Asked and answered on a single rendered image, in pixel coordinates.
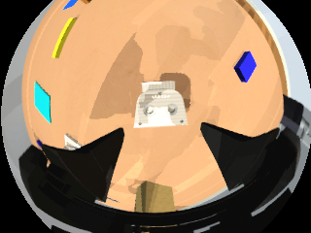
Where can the yellow rectangular bar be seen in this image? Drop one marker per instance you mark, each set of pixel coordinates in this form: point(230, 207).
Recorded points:
point(62, 37)

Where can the cyan flat rectangular plate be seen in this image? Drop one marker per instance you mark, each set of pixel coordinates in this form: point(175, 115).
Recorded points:
point(43, 102)

